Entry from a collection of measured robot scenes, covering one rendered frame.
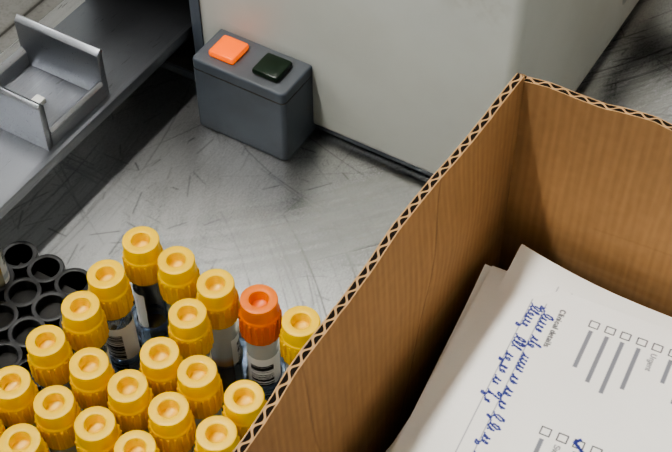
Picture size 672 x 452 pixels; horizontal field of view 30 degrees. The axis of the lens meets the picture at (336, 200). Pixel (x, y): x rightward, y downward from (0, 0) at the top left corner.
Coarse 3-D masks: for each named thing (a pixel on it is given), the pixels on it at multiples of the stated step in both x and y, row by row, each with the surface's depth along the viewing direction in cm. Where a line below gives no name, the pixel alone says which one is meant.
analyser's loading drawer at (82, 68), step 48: (96, 0) 72; (144, 0) 72; (48, 48) 66; (96, 48) 65; (144, 48) 69; (0, 96) 63; (48, 96) 67; (96, 96) 66; (0, 144) 64; (48, 144) 64; (0, 192) 62
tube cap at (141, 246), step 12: (132, 228) 50; (144, 228) 50; (132, 240) 50; (144, 240) 50; (156, 240) 50; (132, 252) 50; (144, 252) 50; (156, 252) 50; (132, 264) 50; (144, 264) 50; (156, 264) 50; (132, 276) 51; (144, 276) 50; (156, 276) 51
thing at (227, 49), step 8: (224, 40) 68; (232, 40) 68; (216, 48) 67; (224, 48) 67; (232, 48) 67; (240, 48) 67; (216, 56) 67; (224, 56) 67; (232, 56) 67; (240, 56) 67; (232, 64) 67
